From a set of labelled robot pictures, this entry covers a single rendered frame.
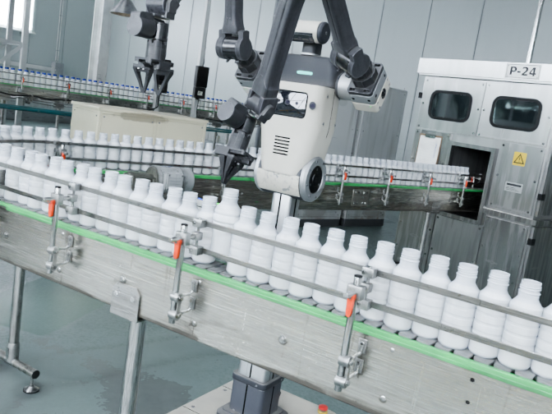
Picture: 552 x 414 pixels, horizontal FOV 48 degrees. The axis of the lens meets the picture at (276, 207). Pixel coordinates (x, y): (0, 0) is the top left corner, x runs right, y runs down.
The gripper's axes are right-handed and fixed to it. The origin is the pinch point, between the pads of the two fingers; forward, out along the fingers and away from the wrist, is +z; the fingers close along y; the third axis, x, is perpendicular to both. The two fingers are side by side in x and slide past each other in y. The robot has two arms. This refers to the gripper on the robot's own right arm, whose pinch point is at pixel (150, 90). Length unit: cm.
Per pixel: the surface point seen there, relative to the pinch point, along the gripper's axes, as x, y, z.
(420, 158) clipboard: -42, -377, 24
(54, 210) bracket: -4.7, 26.1, 35.5
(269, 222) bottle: 57, 17, 25
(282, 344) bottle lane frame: 68, 21, 50
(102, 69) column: -779, -685, -12
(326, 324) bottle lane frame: 78, 21, 42
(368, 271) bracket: 85, 21, 28
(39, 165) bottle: -24.3, 17.0, 26.8
